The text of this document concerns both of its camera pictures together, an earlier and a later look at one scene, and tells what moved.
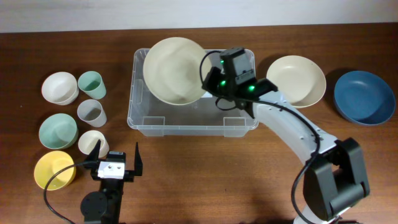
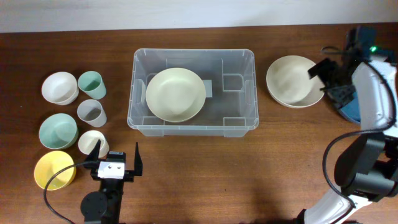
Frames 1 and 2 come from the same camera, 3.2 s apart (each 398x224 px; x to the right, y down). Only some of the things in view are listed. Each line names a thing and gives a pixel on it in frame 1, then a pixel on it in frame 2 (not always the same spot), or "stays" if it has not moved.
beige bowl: (299, 78) stays
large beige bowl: (171, 70) → (175, 94)
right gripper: (208, 81) → (340, 98)
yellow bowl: (49, 163) stays
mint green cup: (91, 83) stays
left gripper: (129, 174) stays
